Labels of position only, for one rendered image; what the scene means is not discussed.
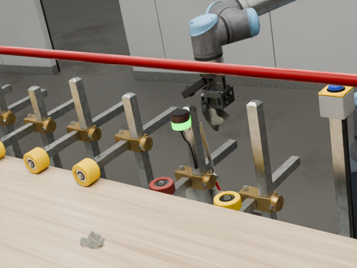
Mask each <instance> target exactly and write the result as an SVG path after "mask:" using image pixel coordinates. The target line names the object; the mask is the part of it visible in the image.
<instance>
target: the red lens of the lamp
mask: <svg viewBox="0 0 357 268"><path fill-rule="evenodd" d="M186 110H187V109H186ZM170 118H171V122H173V123H182V122H185V121H187V120H189V118H190V115H189V110H188V112H187V114H185V115H181V116H171V112H170Z"/></svg>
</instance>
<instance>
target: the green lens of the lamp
mask: <svg viewBox="0 0 357 268"><path fill-rule="evenodd" d="M171 123H172V122H171ZM190 126H191V121H190V118H189V120H188V121H187V122H184V123H180V124H175V123H172V128H173V130H185V129H187V128H189V127H190Z"/></svg>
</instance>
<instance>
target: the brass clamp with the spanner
mask: <svg viewBox="0 0 357 268"><path fill-rule="evenodd" d="M184 168H185V170H184V171H180V170H179V169H178V170H177V171H175V177H176V181H178V180H179V179H180V178H182V177H187V178H190V180H191V186H190V187H189V188H194V189H199V190H203V191H205V190H206V189H213V188H214V186H215V184H216V177H215V175H214V174H211V173H210V171H207V172H206V173H205V174H204V175H202V176H198V175H193V173H192V167H188V166H184Z"/></svg>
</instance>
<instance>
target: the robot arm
mask: <svg viewBox="0 0 357 268"><path fill-rule="evenodd" d="M294 1H297V0H227V1H225V2H220V1H218V2H214V3H212V4H210V5H209V6H208V8H207V10H206V14H205V15H200V16H198V17H196V18H194V19H192V20H191V21H190V23H189V29H190V36H191V42H192V48H193V55H194V61H199V62H213V63H224V59H223V50H222V46H224V45H227V44H231V43H234V42H237V41H240V40H244V39H248V38H252V37H254V36H257V35H258V34H259V31H260V22H259V18H258V17H259V16H261V15H263V14H266V13H268V12H270V11H273V10H275V9H277V8H279V7H282V6H284V5H287V4H289V3H291V2H294ZM199 74H200V76H201V77H202V78H201V79H199V80H198V81H197V82H195V83H194V84H192V85H190V86H186V87H185V89H184V90H183V91H182V92H181V94H182V96H183V98H187V97H192V96H193V95H194V94H195V93H196V91H198V90H199V89H201V88H202V87H204V86H205V85H207V84H208V85H207V86H205V87H204V88H202V93H201V109H202V113H203V115H204V117H205V119H206V121H208V123H209V125H210V126H211V127H212V128H213V129H214V130H215V131H218V130H219V126H220V124H223V123H224V121H225V120H229V119H230V115H229V114H228V113H227V112H225V111H224V108H225V107H227V106H228V105H229V104H231V103H232V102H234V101H235V97H234V90H233V86H229V85H226V79H225V76H226V75H220V74H208V73H199ZM354 101H355V110H354V111H353V129H354V139H353V142H352V144H351V148H350V156H351V158H352V159H353V160H354V161H356V162H357V92H355V93H354ZM210 107H211V108H210Z"/></svg>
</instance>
